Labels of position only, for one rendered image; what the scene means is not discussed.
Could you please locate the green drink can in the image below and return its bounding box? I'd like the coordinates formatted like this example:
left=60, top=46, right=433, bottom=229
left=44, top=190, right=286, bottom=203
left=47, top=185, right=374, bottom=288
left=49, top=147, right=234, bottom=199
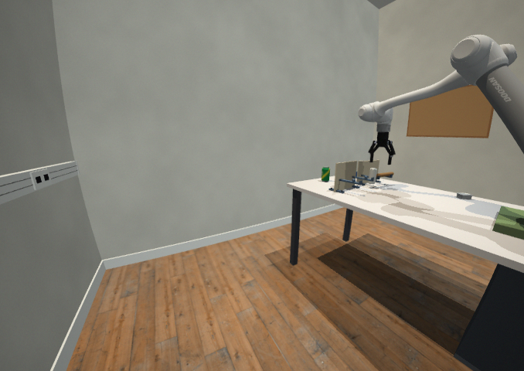
left=322, top=166, right=330, bottom=182

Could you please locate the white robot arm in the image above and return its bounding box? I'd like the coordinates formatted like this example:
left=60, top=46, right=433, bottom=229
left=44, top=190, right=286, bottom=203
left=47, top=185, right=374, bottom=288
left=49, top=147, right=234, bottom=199
left=359, top=35, right=524, bottom=154

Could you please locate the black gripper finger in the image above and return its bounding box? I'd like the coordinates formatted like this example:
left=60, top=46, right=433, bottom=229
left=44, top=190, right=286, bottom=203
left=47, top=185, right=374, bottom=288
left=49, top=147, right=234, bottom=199
left=382, top=141, right=396, bottom=165
left=368, top=141, right=380, bottom=162

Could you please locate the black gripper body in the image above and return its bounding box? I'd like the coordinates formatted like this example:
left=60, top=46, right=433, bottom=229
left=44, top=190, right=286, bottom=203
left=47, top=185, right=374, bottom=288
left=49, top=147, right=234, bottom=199
left=376, top=132, right=389, bottom=147

